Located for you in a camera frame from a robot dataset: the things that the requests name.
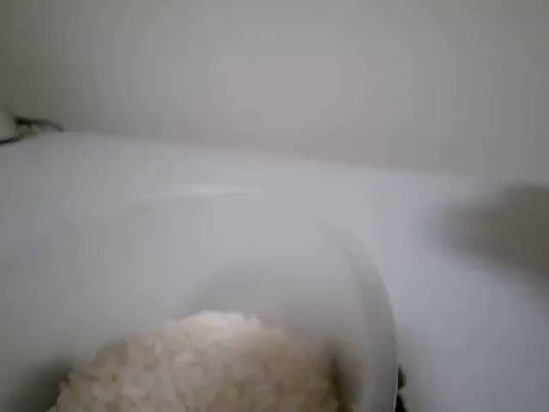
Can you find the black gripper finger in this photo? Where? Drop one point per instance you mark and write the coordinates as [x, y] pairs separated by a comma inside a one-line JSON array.
[[402, 386]]

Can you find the translucent plastic measuring cup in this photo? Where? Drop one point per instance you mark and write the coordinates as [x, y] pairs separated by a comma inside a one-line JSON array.
[[257, 283]]

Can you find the white rice grains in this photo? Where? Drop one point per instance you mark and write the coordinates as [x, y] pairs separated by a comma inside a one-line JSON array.
[[193, 369]]

